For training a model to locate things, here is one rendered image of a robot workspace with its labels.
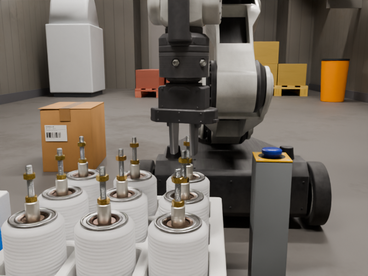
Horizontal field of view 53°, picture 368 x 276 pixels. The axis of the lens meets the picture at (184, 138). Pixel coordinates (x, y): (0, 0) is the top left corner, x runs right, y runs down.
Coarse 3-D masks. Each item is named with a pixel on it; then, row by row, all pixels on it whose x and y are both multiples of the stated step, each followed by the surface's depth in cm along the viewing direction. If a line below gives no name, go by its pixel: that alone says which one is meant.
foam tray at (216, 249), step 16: (224, 240) 67; (0, 256) 61; (144, 256) 61; (208, 256) 63; (224, 256) 61; (0, 272) 59; (64, 272) 57; (144, 272) 57; (208, 272) 64; (224, 272) 57
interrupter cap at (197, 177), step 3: (174, 174) 82; (195, 174) 82; (198, 174) 82; (201, 174) 82; (195, 177) 81; (198, 177) 80; (201, 177) 80; (204, 177) 79; (189, 180) 78; (192, 180) 78; (195, 180) 78; (198, 180) 78; (201, 180) 78
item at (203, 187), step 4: (168, 180) 80; (204, 180) 79; (208, 180) 80; (168, 184) 79; (172, 184) 78; (192, 184) 77; (196, 184) 77; (200, 184) 77; (204, 184) 78; (208, 184) 79; (168, 188) 79; (172, 188) 77; (192, 188) 76; (196, 188) 76; (200, 188) 77; (204, 188) 78; (208, 188) 79; (204, 192) 78; (208, 192) 79; (208, 196) 80
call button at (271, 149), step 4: (264, 148) 74; (268, 148) 73; (272, 148) 73; (276, 148) 73; (264, 152) 72; (268, 152) 72; (272, 152) 72; (276, 152) 72; (280, 152) 72; (264, 156) 73; (268, 156) 72; (272, 156) 72; (276, 156) 72
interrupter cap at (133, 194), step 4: (112, 188) 72; (128, 188) 73; (132, 188) 73; (136, 188) 72; (108, 192) 71; (112, 192) 71; (116, 192) 71; (128, 192) 71; (132, 192) 71; (136, 192) 70; (140, 192) 70; (108, 196) 68; (112, 196) 69; (116, 196) 69; (128, 196) 69; (132, 196) 68; (136, 196) 68; (140, 196) 69; (112, 200) 66; (116, 200) 66; (120, 200) 66; (124, 200) 66; (128, 200) 66; (132, 200) 67
